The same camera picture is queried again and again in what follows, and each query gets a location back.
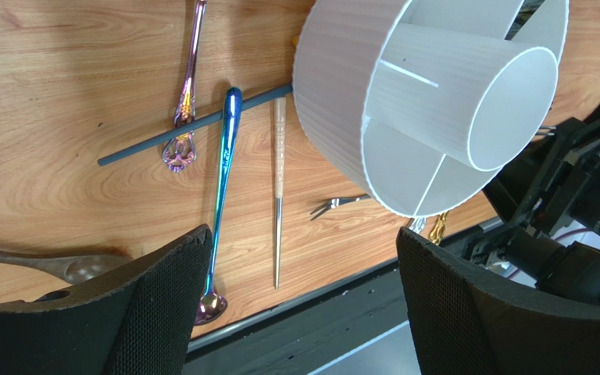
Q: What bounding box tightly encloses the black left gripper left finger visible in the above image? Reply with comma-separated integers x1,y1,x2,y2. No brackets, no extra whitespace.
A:
0,225,213,374

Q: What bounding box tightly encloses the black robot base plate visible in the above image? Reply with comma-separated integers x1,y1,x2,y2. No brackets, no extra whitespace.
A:
181,266,407,374

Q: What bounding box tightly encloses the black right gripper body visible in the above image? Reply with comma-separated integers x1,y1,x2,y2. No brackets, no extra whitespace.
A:
465,105,600,305

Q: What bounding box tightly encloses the silver table knife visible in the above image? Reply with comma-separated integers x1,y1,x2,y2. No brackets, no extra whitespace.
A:
408,217,427,234

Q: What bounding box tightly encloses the gold spoon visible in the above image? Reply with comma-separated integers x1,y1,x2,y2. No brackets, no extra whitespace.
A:
428,211,449,245

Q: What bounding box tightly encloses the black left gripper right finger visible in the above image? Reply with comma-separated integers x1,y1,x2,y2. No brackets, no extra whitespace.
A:
396,227,600,374

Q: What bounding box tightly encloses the white divided utensil holder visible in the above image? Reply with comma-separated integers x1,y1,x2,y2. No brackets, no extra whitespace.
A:
293,1,570,218

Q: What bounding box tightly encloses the dark grey chopstick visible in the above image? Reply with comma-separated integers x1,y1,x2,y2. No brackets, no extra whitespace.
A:
97,82,293,166

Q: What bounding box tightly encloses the iridescent blue purple spoon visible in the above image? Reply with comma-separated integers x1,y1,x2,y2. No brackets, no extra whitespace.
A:
195,87,244,325

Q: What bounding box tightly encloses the iridescent ornate handle utensil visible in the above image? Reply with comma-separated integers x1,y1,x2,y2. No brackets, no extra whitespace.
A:
162,0,208,173

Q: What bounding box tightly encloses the dark brown wooden spoon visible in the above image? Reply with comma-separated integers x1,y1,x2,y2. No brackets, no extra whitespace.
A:
0,251,132,284

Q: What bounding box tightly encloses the small silver fork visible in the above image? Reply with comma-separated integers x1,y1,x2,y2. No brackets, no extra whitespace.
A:
310,195,370,221

